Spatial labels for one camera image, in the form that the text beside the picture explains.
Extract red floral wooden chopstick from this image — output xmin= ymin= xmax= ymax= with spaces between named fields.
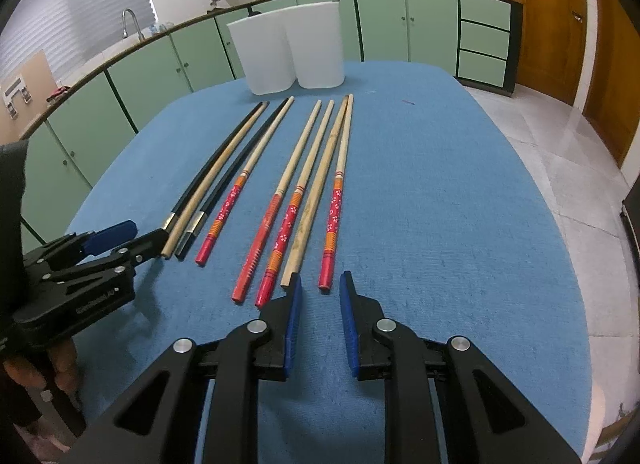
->
xmin=318 ymin=93 xmax=355 ymax=293
xmin=255 ymin=100 xmax=335 ymax=309
xmin=195 ymin=96 xmax=296 ymax=265

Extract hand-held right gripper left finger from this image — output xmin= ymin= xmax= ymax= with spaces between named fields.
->
xmin=60 ymin=273 xmax=303 ymax=464

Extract blue table mat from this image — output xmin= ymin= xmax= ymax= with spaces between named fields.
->
xmin=65 ymin=61 xmax=593 ymax=464

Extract metal kitchen faucet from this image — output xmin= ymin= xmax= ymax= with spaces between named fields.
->
xmin=121 ymin=8 xmax=147 ymax=42

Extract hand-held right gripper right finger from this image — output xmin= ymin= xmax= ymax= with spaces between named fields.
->
xmin=339 ymin=271 xmax=583 ymax=464

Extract person's left hand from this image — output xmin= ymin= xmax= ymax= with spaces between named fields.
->
xmin=2 ymin=336 xmax=83 ymax=397

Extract white window blinds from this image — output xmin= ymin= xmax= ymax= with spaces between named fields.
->
xmin=0 ymin=0 xmax=156 ymax=79

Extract wooden door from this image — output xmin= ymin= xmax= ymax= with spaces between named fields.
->
xmin=582 ymin=0 xmax=640 ymax=169
xmin=505 ymin=0 xmax=588 ymax=107

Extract green lower kitchen cabinets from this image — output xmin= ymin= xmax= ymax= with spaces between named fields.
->
xmin=0 ymin=0 xmax=523 ymax=265

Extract white translucent plastic container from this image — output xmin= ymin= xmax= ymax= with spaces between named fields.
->
xmin=226 ymin=8 xmax=297 ymax=96
xmin=282 ymin=1 xmax=346 ymax=90

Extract red orange wooden chopstick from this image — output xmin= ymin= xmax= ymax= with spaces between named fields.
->
xmin=231 ymin=100 xmax=322 ymax=303

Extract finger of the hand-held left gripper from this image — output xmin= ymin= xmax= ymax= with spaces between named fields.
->
xmin=24 ymin=220 xmax=138 ymax=273
xmin=30 ymin=229 xmax=169 ymax=305

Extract plain wooden chopstick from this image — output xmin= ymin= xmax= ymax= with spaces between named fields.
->
xmin=160 ymin=100 xmax=271 ymax=259
xmin=279 ymin=95 xmax=349 ymax=289

